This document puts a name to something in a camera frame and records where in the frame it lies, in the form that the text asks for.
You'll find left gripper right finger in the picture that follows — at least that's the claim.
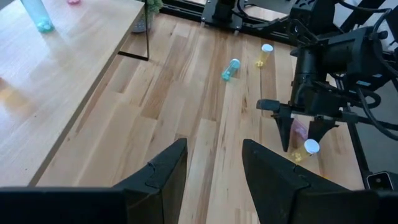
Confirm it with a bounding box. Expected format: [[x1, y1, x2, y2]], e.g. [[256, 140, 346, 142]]
[[242, 139, 312, 224]]

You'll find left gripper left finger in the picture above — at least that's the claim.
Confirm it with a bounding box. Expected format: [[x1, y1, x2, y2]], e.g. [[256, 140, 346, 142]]
[[113, 138, 189, 224]]

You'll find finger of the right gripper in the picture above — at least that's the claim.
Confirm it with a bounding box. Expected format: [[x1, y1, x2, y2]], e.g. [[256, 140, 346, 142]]
[[309, 120, 339, 143], [272, 112, 295, 152]]

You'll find yellow medicine bottle white cap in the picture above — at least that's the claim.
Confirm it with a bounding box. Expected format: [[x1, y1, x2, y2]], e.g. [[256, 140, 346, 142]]
[[254, 43, 274, 68], [290, 139, 321, 163]]

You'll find teal medicine bottle white cap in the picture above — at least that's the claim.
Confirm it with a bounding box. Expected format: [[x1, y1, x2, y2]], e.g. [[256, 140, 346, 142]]
[[20, 0, 55, 34], [221, 58, 242, 82]]

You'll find green plant in grey pot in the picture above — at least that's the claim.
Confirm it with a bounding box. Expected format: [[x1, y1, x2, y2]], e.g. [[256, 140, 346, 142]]
[[132, 0, 164, 34]]

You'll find small black camera box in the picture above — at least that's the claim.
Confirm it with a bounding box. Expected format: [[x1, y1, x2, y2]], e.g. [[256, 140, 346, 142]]
[[366, 170, 395, 191]]

